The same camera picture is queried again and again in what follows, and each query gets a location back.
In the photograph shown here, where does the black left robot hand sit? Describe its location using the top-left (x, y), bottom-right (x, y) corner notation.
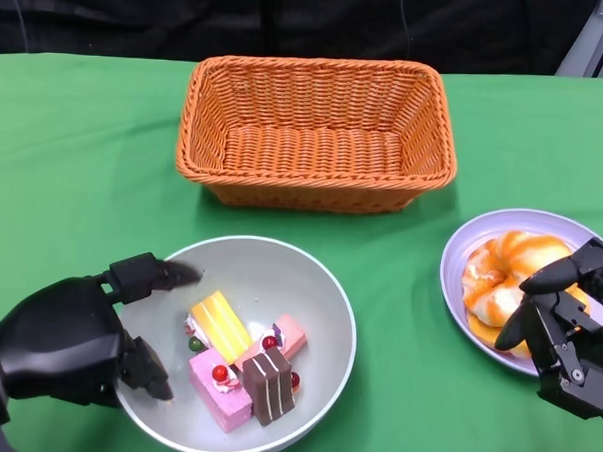
top-left (0, 245), bottom-right (204, 414)

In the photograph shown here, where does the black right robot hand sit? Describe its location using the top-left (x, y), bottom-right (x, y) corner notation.
top-left (490, 233), bottom-right (603, 435)

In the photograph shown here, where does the orange ring donut bread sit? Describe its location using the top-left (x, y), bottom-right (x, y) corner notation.
top-left (463, 312), bottom-right (535, 361)

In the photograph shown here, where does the orange white swirl bun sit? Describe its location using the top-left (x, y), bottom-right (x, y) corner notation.
top-left (459, 228), bottom-right (595, 333)

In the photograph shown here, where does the yellow cake slice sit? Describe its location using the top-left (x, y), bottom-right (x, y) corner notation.
top-left (182, 289), bottom-right (255, 366)

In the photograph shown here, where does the magenta pink cake slice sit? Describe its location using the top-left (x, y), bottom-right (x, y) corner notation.
top-left (185, 346), bottom-right (256, 434)

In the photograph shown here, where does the brown chocolate cake slice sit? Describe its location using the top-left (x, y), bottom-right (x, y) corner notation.
top-left (239, 344), bottom-right (298, 428)

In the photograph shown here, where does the pale grey-green bowl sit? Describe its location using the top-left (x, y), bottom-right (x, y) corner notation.
top-left (108, 229), bottom-right (362, 452)

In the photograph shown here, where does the salmon pink cake slice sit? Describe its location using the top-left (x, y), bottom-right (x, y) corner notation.
top-left (234, 311), bottom-right (310, 375)

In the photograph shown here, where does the lavender plate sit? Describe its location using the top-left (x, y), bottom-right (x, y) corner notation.
top-left (434, 205), bottom-right (603, 380)

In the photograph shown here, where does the orange wicker basket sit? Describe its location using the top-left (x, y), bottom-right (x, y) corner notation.
top-left (173, 50), bottom-right (463, 218)

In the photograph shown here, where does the green tablecloth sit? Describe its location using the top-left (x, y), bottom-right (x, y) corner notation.
top-left (0, 50), bottom-right (603, 452)

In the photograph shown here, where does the black backdrop cloth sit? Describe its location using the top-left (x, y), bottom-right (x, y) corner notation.
top-left (0, 0), bottom-right (603, 83)

